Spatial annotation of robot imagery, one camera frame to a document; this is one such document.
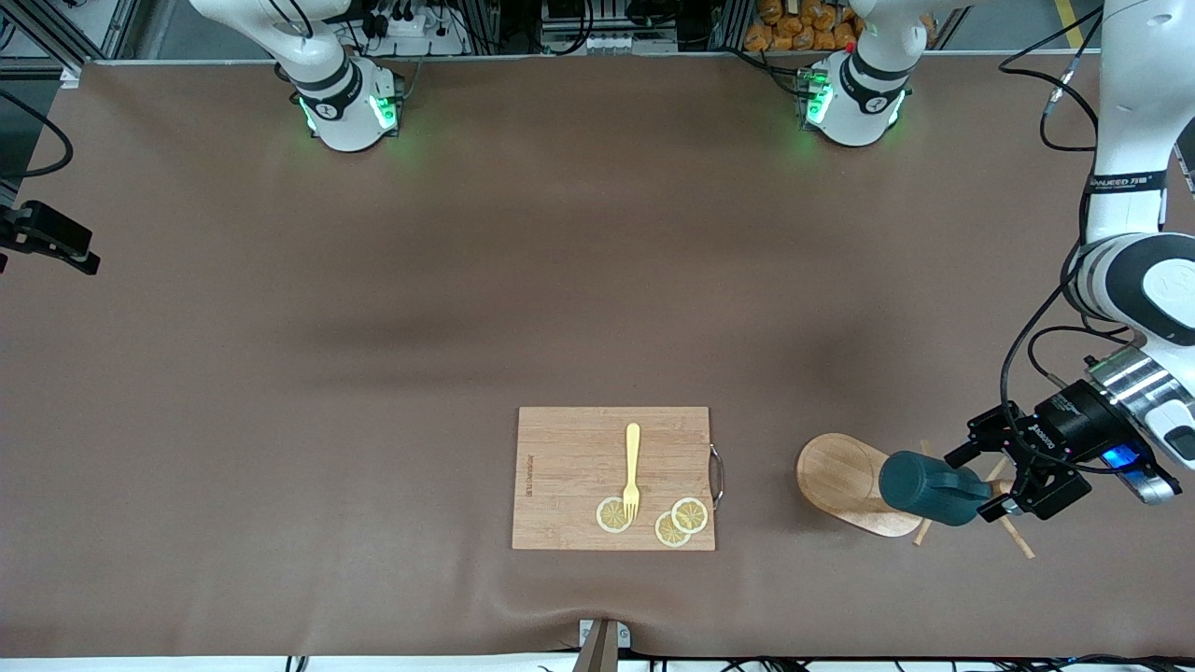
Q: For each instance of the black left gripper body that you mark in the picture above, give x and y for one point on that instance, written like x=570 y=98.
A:
x=1072 y=426

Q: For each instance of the dark green mug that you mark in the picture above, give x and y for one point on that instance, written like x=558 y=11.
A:
x=924 y=490

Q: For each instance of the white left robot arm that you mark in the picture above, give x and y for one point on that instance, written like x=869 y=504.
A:
x=1134 y=140

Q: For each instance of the wooden mug tree rack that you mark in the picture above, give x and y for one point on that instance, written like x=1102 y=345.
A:
x=831 y=471

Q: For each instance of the brown table mat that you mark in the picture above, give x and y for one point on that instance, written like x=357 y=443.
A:
x=280 y=420

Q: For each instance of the lemon slice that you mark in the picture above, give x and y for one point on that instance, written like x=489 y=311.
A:
x=667 y=534
x=693 y=515
x=609 y=518

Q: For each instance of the yellow plastic fork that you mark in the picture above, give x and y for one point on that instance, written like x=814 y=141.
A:
x=633 y=457

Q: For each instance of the white power strip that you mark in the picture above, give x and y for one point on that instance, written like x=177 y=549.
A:
x=411 y=37

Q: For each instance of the wooden cutting board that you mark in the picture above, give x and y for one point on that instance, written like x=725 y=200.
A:
x=560 y=467

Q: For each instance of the orange snack packet pile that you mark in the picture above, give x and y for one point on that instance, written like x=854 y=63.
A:
x=794 y=23

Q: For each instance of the aluminium frame post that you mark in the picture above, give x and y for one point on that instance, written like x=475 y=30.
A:
x=56 y=37

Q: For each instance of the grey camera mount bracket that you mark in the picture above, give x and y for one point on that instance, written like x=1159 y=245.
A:
x=602 y=649

